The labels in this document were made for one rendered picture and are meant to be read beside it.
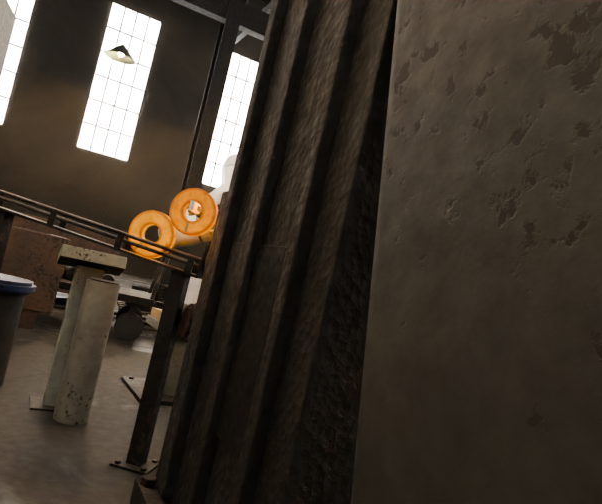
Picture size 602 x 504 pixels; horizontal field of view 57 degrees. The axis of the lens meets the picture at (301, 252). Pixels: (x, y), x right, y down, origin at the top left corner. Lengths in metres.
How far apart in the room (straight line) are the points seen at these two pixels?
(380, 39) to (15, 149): 12.77
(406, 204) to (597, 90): 0.28
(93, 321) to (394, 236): 1.52
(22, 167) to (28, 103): 1.39
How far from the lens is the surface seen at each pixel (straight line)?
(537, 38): 0.70
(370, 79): 1.01
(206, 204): 1.79
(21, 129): 13.65
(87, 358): 2.14
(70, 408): 2.19
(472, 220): 0.66
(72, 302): 2.29
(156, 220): 1.84
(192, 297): 2.71
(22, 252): 3.92
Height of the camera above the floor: 0.66
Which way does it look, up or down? 3 degrees up
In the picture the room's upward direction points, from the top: 13 degrees clockwise
